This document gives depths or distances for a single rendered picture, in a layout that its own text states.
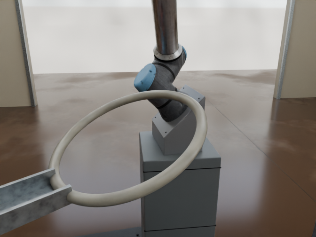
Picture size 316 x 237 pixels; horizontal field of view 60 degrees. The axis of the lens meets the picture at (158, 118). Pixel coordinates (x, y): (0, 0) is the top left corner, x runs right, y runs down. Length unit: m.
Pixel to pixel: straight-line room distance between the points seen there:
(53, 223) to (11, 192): 1.66
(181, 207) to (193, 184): 0.15
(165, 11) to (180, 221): 1.07
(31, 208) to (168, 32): 0.93
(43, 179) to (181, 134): 0.78
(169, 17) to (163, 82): 0.31
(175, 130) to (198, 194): 0.37
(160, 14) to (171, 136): 0.58
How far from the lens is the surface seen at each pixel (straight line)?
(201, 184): 1.48
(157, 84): 1.35
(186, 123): 1.38
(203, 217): 1.61
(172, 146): 1.40
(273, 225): 2.46
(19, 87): 5.67
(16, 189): 0.81
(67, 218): 2.46
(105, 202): 0.66
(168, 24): 1.28
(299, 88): 6.42
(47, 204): 0.72
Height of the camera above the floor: 1.49
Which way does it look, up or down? 19 degrees down
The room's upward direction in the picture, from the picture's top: straight up
